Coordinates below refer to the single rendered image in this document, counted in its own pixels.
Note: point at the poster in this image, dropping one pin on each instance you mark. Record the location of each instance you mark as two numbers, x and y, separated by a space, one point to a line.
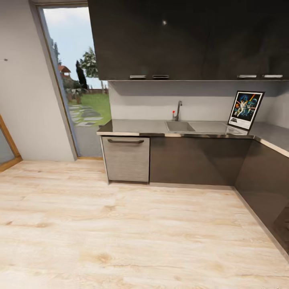
245 108

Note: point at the drop in sink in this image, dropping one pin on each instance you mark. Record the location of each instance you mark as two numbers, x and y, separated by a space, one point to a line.
200 127

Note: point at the dishwasher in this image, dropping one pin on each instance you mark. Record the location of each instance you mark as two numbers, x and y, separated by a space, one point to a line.
127 158

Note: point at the fixed window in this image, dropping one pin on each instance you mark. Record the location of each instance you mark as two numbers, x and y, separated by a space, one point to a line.
85 99

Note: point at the cabinet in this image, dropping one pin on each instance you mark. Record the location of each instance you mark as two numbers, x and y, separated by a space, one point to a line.
150 40
248 41

